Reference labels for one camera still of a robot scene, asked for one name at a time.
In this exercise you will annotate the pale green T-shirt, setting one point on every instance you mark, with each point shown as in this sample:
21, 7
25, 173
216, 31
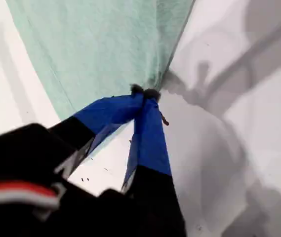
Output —
93, 49

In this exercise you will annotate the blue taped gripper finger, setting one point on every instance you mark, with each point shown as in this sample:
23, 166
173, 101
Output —
105, 112
150, 138

